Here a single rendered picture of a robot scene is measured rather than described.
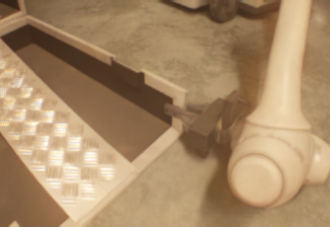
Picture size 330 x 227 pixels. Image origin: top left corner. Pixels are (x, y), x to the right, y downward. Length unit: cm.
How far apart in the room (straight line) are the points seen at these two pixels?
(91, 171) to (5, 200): 22
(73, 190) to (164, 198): 20
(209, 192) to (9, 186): 47
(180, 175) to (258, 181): 32
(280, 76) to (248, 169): 14
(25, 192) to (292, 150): 55
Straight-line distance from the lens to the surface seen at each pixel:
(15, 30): 116
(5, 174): 70
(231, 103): 52
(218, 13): 126
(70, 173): 61
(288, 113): 37
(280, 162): 32
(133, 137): 67
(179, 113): 63
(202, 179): 62
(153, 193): 59
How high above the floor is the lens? 51
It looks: 43 degrees down
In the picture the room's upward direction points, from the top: straight up
